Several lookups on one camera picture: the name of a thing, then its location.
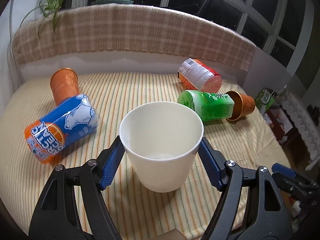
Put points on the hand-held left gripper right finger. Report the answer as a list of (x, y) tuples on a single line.
[(209, 160)]

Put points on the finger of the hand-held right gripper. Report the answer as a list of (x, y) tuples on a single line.
[(291, 177)]

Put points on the white paper cup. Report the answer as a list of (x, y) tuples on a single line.
[(161, 145)]

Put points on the green potted plant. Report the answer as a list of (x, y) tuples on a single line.
[(53, 1)]

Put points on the blue and orange drink can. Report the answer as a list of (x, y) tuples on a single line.
[(62, 127)]

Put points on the green tissue box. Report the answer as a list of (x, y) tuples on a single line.
[(265, 99)]

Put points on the checkered beige blanket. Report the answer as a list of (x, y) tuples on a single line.
[(135, 32)]

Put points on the white lace cloth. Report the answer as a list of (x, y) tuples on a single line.
[(303, 127)]

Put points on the orange paper cup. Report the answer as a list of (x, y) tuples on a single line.
[(243, 105), (65, 85)]

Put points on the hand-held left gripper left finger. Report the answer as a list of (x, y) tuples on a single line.
[(113, 160)]

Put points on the green drink bottle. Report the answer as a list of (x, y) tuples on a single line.
[(207, 105)]

